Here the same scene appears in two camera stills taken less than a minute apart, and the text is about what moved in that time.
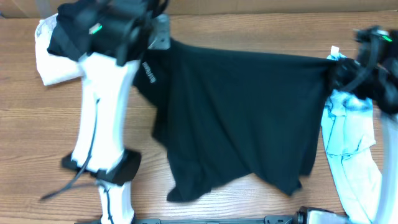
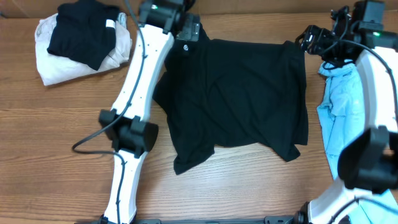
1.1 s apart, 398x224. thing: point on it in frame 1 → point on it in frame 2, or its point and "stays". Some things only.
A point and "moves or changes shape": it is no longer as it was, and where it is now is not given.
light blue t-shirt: [347, 132] stays
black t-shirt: [221, 114] moves or changes shape
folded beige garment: [53, 69] stays
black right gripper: [341, 71] → [320, 37]
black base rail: [269, 219] stays
